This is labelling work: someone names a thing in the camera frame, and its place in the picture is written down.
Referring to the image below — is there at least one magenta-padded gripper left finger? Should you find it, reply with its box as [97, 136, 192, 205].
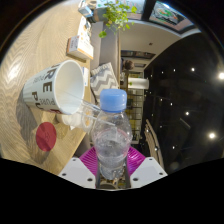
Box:
[57, 146, 100, 190]

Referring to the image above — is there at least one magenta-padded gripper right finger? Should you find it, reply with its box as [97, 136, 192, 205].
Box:
[126, 146, 168, 190]

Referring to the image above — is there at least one clear blue-capped water bottle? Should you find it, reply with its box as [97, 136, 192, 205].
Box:
[90, 88, 134, 183]

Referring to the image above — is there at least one flat round red coaster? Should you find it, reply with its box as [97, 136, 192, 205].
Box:
[35, 121, 58, 153]

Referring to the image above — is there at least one clear drinking glass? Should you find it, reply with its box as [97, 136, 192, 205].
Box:
[68, 99, 101, 134]

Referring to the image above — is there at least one white mug with dark lettering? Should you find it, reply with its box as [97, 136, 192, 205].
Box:
[22, 59, 86, 116]

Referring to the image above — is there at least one white round pillar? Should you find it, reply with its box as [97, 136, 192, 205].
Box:
[128, 77, 150, 90]

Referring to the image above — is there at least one blue and white leaflet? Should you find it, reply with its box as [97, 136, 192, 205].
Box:
[81, 66, 91, 88]

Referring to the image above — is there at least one grey white chevron cushion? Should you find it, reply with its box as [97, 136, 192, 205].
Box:
[89, 62, 119, 101]

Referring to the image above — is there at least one person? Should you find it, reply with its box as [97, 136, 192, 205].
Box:
[121, 59, 135, 73]

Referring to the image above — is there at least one group of ceiling lights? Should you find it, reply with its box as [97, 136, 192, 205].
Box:
[146, 59, 224, 151]

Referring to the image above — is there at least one white rectangular box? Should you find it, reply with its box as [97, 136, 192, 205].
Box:
[65, 34, 95, 61]

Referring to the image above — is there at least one open white brochure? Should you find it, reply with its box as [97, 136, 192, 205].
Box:
[77, 14, 93, 44]

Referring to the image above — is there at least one green potted plant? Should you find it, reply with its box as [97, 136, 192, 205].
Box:
[94, 0, 138, 39]

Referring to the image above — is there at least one small light blue box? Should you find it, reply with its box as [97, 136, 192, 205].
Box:
[78, 4, 94, 18]

